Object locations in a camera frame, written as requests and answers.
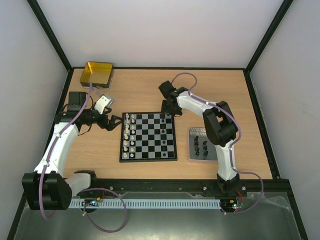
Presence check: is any black and grey chessboard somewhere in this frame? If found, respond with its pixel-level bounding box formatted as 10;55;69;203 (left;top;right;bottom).
119;111;178;163

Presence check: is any pink tray of black pieces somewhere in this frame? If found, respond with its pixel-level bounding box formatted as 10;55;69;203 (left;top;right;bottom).
188;127;218;164

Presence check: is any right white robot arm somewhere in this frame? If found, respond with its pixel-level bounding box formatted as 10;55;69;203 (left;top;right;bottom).
158;80;241;196

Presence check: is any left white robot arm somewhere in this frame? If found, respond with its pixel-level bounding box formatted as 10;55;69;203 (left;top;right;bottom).
21;91;122;211

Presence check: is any yellow metal tin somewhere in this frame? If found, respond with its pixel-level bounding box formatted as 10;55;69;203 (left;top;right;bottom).
79;61;114;90

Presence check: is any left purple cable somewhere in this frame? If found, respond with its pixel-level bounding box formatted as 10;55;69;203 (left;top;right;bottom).
39;83;103;220

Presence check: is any purple cable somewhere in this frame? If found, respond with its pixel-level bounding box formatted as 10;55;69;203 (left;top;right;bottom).
39;83;103;220
171;72;265;216

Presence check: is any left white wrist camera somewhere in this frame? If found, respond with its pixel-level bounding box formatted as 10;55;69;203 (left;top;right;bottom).
94;95;114;115

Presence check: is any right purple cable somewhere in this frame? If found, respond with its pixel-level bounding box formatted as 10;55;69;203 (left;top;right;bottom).
171;72;265;216

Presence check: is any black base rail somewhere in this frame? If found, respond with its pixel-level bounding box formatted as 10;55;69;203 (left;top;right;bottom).
74;177;291;198

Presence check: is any black frame post left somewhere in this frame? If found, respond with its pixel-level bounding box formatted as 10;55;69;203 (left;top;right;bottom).
27;0;72;72

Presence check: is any black frame post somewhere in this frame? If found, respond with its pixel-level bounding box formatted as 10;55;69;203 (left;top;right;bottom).
245;0;294;72
27;0;72;72

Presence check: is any white slotted cable duct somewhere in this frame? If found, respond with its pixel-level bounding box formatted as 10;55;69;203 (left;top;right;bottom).
69;198;221;210

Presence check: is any black frame post right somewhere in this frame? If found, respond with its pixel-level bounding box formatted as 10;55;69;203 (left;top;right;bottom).
245;0;294;72

